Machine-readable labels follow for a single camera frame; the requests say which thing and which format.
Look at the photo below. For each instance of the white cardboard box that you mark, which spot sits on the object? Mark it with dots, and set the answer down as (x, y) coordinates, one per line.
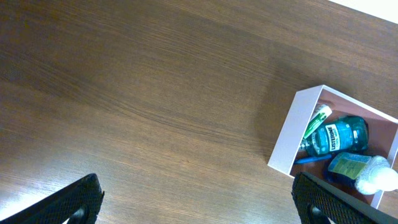
(382, 135)

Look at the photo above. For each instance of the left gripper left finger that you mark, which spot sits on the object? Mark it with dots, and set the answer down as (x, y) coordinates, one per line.
(78, 203)

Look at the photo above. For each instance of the green white small carton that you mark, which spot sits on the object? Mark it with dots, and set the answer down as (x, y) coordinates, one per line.
(321, 113)

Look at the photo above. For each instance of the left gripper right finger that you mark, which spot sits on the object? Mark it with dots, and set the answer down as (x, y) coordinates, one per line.
(319, 202)

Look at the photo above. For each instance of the teal mouthwash bottle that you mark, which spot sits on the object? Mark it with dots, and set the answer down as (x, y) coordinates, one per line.
(349, 133)

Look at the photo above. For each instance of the clear purple pump bottle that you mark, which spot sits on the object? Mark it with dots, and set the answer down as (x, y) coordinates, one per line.
(366, 174)

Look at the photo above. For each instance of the blue disposable razor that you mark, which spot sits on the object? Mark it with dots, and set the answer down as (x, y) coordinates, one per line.
(307, 160)

